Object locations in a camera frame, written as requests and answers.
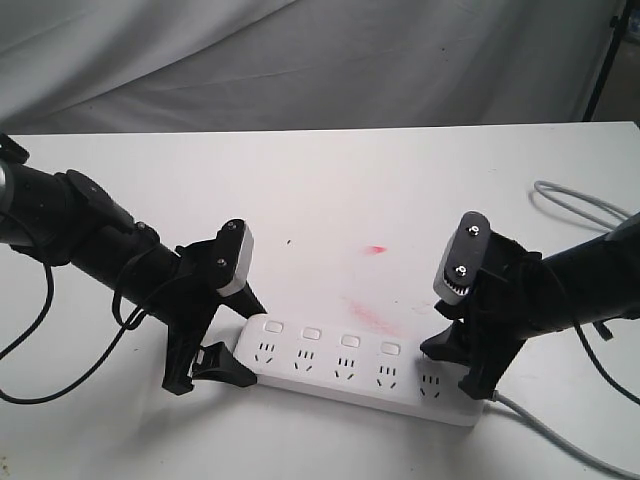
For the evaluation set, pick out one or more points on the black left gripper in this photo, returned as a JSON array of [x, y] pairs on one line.
[[191, 301]]

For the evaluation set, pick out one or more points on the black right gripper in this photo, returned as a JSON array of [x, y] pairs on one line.
[[483, 325]]

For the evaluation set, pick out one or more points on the white five-socket power strip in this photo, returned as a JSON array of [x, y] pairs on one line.
[[361, 368]]

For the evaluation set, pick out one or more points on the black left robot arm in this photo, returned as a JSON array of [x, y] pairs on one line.
[[67, 218]]

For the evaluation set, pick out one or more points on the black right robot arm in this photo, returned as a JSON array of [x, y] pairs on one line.
[[591, 283]]

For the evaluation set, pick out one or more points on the grey backdrop cloth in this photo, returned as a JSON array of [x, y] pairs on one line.
[[186, 66]]

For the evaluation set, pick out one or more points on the black tripod stand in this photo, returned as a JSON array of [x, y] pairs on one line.
[[618, 24]]

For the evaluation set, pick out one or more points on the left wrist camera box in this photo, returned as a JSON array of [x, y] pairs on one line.
[[233, 254]]

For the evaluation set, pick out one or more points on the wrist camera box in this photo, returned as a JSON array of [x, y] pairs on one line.
[[462, 258], [233, 254]]

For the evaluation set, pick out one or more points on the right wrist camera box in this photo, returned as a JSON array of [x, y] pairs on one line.
[[462, 258]]

